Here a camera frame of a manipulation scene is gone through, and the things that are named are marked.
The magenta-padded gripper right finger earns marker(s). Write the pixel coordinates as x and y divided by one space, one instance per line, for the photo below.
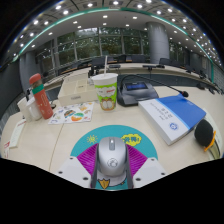
137 159

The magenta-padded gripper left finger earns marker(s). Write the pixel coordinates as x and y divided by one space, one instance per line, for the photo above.
87 158

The silver grey computer mouse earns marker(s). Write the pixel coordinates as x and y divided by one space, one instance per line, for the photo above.
112 156

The round teal cartoon mouse pad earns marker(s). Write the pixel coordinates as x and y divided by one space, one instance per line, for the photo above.
110 131

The colourful sticker sheet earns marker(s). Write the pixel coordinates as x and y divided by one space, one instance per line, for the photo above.
71 113

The blue and white book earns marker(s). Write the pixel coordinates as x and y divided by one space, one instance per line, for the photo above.
171 116

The dark grey desk microphone console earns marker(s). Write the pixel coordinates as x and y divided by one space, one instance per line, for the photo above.
135 91

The white cardboard box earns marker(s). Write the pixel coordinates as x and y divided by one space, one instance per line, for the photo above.
77 90

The green white cup with straw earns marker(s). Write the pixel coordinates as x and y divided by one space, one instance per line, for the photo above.
106 91

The white lidded mug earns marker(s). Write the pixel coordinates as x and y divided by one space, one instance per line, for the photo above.
33 108

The red bottle with green band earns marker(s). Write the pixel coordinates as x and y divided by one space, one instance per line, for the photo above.
41 100

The white green-edged booklet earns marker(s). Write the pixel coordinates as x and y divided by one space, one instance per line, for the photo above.
16 133

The long curved conference desk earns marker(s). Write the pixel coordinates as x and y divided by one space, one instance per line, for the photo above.
133 69

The dark office chairs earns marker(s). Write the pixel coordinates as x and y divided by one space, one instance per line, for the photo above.
165 61

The round ceiling lights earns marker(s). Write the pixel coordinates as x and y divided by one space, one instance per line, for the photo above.
115 2

